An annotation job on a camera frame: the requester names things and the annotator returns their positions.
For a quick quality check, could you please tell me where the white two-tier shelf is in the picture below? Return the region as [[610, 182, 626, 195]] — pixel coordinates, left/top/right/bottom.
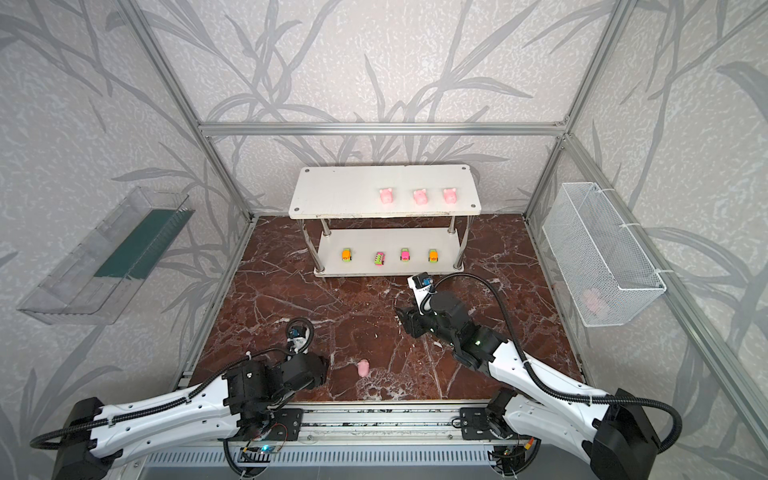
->
[[289, 164, 481, 278]]

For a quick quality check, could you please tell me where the pink toy pig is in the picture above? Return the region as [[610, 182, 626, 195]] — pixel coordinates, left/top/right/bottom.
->
[[413, 189, 428, 205], [443, 187, 458, 205], [379, 187, 394, 204], [357, 359, 370, 378]]

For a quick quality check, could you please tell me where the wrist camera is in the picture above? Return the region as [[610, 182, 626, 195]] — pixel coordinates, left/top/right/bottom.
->
[[407, 272, 433, 294], [286, 323, 309, 354]]

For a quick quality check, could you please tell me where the clear plastic wall bin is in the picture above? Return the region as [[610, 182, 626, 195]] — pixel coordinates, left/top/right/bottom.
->
[[17, 187, 195, 326]]

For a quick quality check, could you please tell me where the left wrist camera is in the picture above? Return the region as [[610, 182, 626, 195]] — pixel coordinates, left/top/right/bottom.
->
[[286, 323, 309, 354]]

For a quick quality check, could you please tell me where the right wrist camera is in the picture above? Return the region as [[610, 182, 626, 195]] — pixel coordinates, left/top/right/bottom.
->
[[407, 272, 433, 294]]

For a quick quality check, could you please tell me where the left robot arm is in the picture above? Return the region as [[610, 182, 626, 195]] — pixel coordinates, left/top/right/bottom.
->
[[29, 351, 328, 479]]

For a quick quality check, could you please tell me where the pink toy in basket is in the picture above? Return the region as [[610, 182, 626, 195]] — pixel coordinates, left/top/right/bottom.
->
[[583, 288, 610, 319]]

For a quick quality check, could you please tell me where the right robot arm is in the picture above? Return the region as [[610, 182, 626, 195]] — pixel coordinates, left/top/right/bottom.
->
[[396, 292, 683, 479]]

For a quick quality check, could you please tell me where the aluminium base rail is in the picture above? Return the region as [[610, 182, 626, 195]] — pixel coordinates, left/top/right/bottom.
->
[[122, 400, 631, 448]]

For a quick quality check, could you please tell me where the white wire mesh basket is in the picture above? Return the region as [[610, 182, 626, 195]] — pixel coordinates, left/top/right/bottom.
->
[[542, 182, 666, 327]]

